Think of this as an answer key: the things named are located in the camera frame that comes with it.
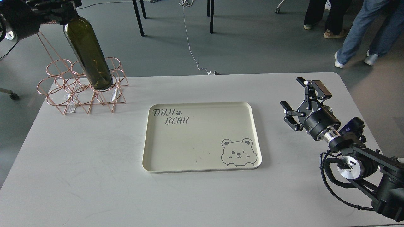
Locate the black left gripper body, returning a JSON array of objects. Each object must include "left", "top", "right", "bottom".
[{"left": 0, "top": 0, "right": 68, "bottom": 41}]

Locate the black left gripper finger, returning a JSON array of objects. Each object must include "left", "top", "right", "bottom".
[{"left": 47, "top": 0, "right": 82, "bottom": 25}]

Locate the person in blue jeans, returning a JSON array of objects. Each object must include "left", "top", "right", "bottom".
[{"left": 334, "top": 0, "right": 404, "bottom": 68}]

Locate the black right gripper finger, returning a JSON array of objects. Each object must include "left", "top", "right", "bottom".
[
  {"left": 280, "top": 101, "right": 304, "bottom": 131},
  {"left": 297, "top": 77, "right": 332, "bottom": 104}
]

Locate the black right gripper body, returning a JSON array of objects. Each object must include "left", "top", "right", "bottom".
[{"left": 292, "top": 102, "right": 341, "bottom": 141}]

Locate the black table leg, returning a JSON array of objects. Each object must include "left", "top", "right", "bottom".
[
  {"left": 140, "top": 0, "right": 147, "bottom": 19},
  {"left": 207, "top": 0, "right": 211, "bottom": 17},
  {"left": 132, "top": 0, "right": 145, "bottom": 37},
  {"left": 209, "top": 0, "right": 215, "bottom": 34}
]

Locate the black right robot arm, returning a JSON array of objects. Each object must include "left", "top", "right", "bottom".
[{"left": 281, "top": 77, "right": 404, "bottom": 222}]

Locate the chair caster at left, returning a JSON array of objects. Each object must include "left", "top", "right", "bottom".
[{"left": 0, "top": 88, "right": 19, "bottom": 100}]

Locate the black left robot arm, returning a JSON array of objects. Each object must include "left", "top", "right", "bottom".
[{"left": 0, "top": 0, "right": 82, "bottom": 42}]

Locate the black table leg rear left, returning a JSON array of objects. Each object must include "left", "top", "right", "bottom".
[{"left": 140, "top": 0, "right": 147, "bottom": 19}]

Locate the copper wire wine rack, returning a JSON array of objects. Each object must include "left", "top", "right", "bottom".
[{"left": 36, "top": 32, "right": 129, "bottom": 115}]

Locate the person in black trousers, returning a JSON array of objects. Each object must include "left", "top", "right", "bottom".
[{"left": 303, "top": 0, "right": 354, "bottom": 39}]

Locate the dark green wine bottle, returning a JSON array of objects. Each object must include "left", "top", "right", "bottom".
[{"left": 64, "top": 15, "right": 113, "bottom": 90}]

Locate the black table leg rear right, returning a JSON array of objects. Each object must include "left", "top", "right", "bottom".
[{"left": 207, "top": 0, "right": 211, "bottom": 17}]

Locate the cream bear serving tray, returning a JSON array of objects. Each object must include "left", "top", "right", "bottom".
[{"left": 142, "top": 102, "right": 262, "bottom": 173}]

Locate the white cable on floor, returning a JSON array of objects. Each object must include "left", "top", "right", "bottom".
[{"left": 179, "top": 0, "right": 216, "bottom": 75}]

